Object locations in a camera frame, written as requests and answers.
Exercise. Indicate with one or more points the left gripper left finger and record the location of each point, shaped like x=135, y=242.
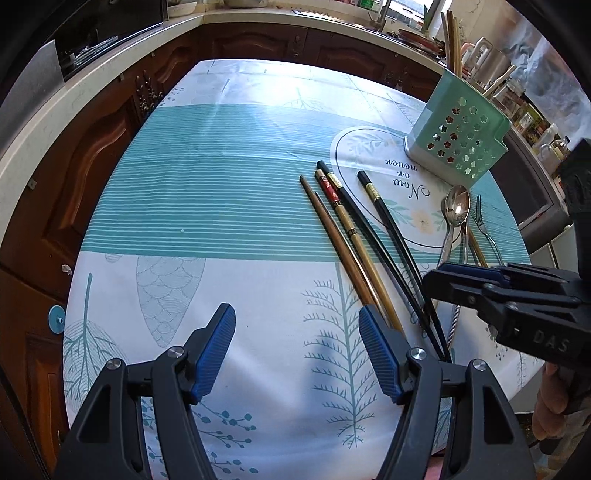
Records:
x=106, y=440

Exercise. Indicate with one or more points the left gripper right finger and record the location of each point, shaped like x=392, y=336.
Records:
x=485, y=440

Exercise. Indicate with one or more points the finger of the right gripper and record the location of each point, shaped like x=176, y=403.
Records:
x=463, y=295
x=464, y=274

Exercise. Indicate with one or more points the twisted steel chopstick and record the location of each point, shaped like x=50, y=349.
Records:
x=454, y=325

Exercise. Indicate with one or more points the plain brown wooden chopstick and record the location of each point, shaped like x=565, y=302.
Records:
x=346, y=255

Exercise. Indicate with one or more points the green perforated utensil holder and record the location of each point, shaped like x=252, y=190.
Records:
x=459, y=135

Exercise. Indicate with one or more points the red gold decorated chopstick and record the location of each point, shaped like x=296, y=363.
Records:
x=376, y=285

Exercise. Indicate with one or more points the black chopstick gold band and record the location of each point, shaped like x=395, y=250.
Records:
x=378, y=246

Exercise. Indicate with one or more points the right hand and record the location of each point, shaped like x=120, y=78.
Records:
x=548, y=419

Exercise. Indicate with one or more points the silver fork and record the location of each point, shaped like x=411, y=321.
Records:
x=484, y=231

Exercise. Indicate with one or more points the large silver spoon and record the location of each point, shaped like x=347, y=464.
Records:
x=455, y=208

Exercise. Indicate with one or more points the floral teal white tablecloth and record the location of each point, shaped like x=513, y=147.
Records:
x=208, y=206

